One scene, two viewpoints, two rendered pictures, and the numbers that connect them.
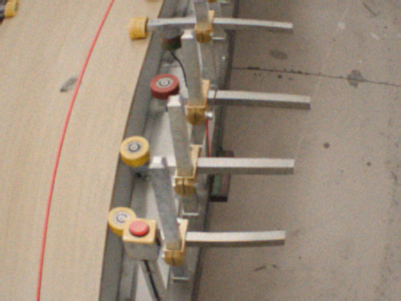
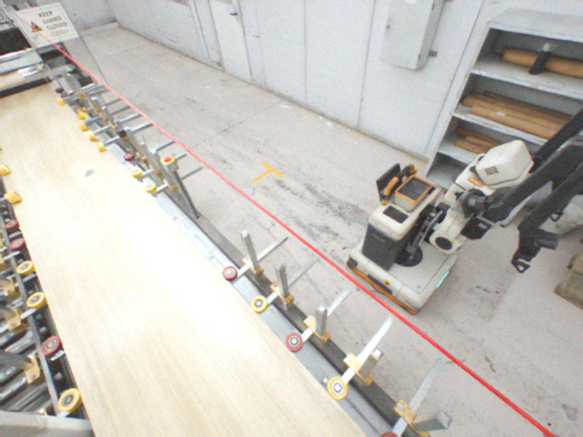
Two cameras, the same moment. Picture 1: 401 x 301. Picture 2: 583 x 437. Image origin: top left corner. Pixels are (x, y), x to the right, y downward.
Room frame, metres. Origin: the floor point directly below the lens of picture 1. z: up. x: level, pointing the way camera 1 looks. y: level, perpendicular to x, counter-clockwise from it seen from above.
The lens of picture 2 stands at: (0.08, 0.78, 2.18)
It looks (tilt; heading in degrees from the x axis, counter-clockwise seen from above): 50 degrees down; 308
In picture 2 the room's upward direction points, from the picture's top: 5 degrees counter-clockwise
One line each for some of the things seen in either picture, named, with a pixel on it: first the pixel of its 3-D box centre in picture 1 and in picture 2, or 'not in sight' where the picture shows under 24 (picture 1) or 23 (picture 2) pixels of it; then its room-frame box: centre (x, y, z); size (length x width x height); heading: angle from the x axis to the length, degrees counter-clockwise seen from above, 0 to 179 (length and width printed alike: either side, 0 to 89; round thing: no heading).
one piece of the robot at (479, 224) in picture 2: not in sight; (484, 211); (-0.21, -0.60, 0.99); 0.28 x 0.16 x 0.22; 78
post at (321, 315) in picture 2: not in sight; (320, 328); (0.26, 0.40, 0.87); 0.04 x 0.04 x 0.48; 78
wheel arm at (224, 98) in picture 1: (238, 98); (153, 151); (2.24, -0.12, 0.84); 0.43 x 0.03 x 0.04; 78
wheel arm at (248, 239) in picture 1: (201, 240); (177, 180); (1.75, 0.03, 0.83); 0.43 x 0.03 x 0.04; 78
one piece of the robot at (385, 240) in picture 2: not in sight; (403, 222); (0.17, -0.68, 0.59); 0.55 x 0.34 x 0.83; 78
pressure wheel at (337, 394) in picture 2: not in sight; (337, 389); (0.08, 0.58, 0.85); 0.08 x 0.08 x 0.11
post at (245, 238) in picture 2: not in sight; (252, 258); (0.75, 0.30, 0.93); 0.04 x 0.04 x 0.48; 78
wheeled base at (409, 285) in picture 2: not in sight; (400, 259); (0.08, -0.66, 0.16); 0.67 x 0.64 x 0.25; 168
